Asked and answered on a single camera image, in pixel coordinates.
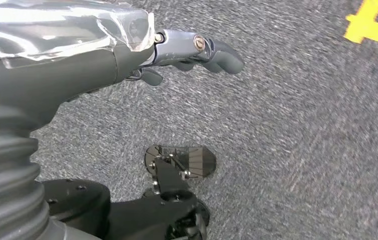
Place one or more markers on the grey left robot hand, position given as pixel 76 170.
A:
pixel 60 76

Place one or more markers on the black robot leg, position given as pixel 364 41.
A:
pixel 136 215

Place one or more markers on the black robot foot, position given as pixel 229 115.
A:
pixel 203 215
pixel 199 162

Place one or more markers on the yellow floor tape square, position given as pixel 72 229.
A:
pixel 364 23

